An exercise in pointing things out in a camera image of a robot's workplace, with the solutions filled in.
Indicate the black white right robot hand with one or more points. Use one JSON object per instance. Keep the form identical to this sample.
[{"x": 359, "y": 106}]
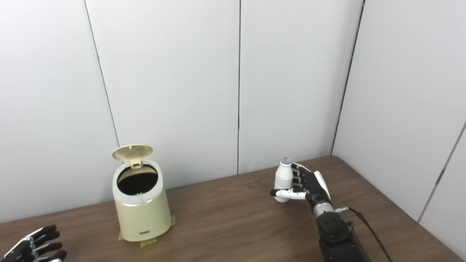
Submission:
[{"x": 315, "y": 189}]

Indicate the small white plastic bottle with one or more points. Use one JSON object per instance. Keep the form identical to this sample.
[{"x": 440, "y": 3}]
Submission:
[{"x": 283, "y": 177}]

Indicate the cream-colored bin lid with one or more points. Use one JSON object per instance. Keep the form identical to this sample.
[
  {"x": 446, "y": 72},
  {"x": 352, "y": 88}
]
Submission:
[{"x": 132, "y": 152}]

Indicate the cream-colored round bin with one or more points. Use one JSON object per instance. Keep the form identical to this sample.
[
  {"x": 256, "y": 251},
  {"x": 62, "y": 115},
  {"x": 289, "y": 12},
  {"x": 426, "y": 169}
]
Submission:
[{"x": 143, "y": 214}]

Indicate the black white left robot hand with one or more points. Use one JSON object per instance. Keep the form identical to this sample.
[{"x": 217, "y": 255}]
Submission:
[{"x": 32, "y": 251}]

